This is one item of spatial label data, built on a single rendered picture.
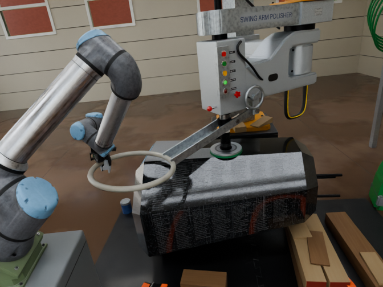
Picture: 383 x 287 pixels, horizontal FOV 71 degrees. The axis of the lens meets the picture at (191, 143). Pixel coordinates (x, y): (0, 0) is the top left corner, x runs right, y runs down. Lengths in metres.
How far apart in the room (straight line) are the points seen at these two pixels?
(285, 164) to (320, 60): 7.13
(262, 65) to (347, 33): 7.37
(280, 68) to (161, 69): 6.24
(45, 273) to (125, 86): 0.78
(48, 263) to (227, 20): 1.42
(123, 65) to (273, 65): 1.09
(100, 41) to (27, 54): 7.87
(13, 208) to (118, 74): 0.58
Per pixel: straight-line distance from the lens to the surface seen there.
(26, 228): 1.14
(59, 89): 1.06
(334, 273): 1.98
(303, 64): 2.07
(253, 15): 1.69
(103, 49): 1.04
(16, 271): 1.25
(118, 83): 1.03
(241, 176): 1.76
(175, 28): 7.83
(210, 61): 1.61
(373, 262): 2.27
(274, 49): 1.86
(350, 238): 2.42
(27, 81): 9.06
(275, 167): 1.80
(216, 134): 1.69
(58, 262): 1.31
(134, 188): 1.36
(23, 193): 1.08
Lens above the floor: 1.66
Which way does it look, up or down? 23 degrees down
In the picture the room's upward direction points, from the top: 6 degrees counter-clockwise
